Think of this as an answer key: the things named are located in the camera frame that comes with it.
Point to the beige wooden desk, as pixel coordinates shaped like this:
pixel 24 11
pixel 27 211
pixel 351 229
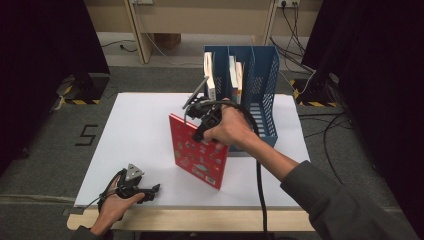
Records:
pixel 200 16

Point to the white picture book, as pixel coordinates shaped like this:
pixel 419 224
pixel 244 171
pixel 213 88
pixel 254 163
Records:
pixel 210 76

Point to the person's right hand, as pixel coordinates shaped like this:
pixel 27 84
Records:
pixel 233 128

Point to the white table cover sheet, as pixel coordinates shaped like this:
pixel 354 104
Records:
pixel 133 133

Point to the red picture book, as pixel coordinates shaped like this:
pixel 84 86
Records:
pixel 193 160

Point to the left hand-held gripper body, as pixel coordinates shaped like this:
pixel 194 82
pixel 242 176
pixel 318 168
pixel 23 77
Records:
pixel 131 186

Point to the black curtain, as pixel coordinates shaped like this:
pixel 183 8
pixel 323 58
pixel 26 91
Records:
pixel 40 66
pixel 383 83

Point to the person's left hand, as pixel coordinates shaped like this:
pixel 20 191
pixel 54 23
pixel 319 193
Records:
pixel 111 210

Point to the blue plastic file rack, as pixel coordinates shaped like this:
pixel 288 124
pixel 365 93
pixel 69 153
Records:
pixel 263 60

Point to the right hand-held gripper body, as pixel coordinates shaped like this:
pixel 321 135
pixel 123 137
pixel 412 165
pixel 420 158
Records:
pixel 205 111

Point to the black stand base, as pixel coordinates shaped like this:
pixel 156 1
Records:
pixel 88 88
pixel 315 91

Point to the white wall socket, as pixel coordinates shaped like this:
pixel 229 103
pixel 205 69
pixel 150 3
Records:
pixel 288 2

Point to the teal picture book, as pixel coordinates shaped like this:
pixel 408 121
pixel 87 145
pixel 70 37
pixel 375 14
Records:
pixel 235 80

